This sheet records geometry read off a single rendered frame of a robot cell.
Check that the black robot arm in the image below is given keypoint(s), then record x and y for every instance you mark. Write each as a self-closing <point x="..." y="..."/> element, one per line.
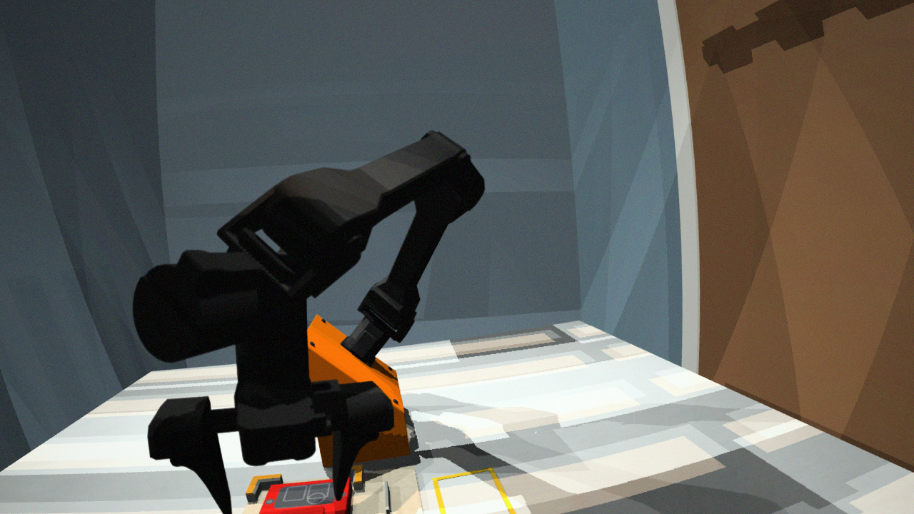
<point x="321" y="219"/>

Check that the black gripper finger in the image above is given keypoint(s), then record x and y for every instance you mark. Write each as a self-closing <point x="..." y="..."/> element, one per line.
<point x="210" y="469"/>
<point x="345" y="449"/>

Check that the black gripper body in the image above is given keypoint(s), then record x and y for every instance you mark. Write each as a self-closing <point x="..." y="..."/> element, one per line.
<point x="182" y="427"/>

